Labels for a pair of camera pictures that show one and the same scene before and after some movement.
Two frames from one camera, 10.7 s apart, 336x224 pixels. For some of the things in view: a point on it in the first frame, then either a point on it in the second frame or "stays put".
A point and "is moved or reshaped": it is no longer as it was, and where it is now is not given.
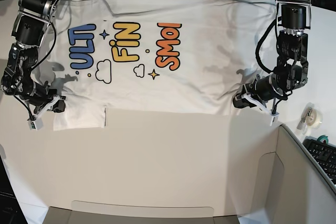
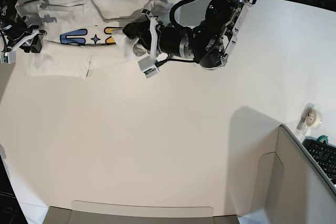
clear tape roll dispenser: [312, 117] stays put
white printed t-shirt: [138, 51] is moved or reshaped
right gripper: [265, 92] -> [165, 40]
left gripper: [41, 99] -> [13, 35]
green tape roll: [322, 138] stays put
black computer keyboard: [325, 152] stays put
